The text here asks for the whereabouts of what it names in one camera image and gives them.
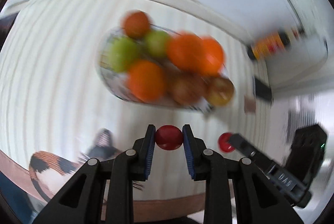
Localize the brown kiwi-like fruit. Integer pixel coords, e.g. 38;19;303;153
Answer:
122;10;151;39

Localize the orange fruit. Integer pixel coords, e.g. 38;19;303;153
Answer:
126;59;167;103
166;33;204;74

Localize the soy sauce bottle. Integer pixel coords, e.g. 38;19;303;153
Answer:
247;27;306;61

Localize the striped cat table mat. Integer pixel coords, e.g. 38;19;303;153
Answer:
0;0;275;223

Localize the green apple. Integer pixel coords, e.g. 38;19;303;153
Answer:
144;30;171;59
108;36;142;73

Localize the black smartphone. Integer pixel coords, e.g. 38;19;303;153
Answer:
254;77;273;105

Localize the floral fruit plate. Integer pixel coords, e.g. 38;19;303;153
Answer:
100;25;228;112

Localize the red cherry tomato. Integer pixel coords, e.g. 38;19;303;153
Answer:
155;125;183;150
218;132;235;153

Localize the reddish apple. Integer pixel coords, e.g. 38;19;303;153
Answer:
168;74;207;106

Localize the red-green apple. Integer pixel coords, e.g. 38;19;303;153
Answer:
206;77;235;107

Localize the large orange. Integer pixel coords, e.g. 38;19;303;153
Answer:
202;37;225;76

